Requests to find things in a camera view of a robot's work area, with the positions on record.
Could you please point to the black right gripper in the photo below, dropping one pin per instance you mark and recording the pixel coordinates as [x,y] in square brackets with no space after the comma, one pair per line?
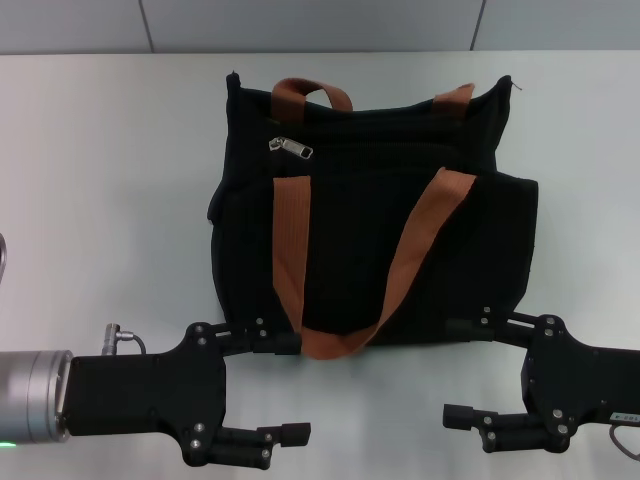
[580,385]

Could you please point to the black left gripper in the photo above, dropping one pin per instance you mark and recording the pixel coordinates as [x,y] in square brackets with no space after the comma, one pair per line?
[145,395]

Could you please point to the silver zipper pull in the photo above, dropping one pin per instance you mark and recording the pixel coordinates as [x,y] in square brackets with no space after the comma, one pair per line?
[295,148]

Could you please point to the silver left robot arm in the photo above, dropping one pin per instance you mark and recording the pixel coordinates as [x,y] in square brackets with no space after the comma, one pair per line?
[30,395]

